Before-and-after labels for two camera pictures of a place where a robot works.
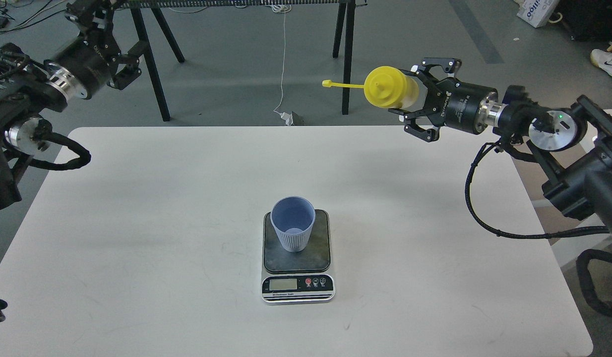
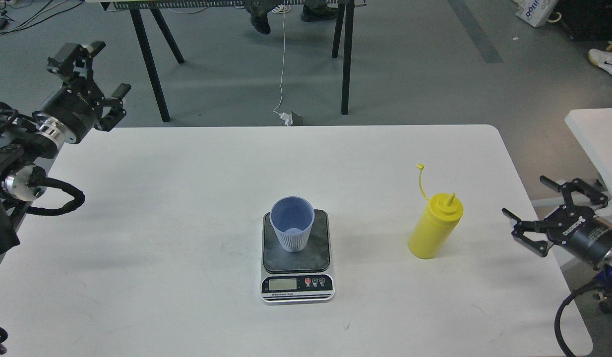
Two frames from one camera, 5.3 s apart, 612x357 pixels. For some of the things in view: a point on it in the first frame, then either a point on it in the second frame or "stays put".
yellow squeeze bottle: x=387 y=87 to x=437 y=226
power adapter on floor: x=288 y=118 stays put
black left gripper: x=92 y=57 to x=72 y=111
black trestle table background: x=141 y=9 stays put
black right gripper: x=455 y=104 to x=578 y=228
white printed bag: x=536 y=13 stays put
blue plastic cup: x=292 y=217 stays put
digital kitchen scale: x=302 y=276 stays put
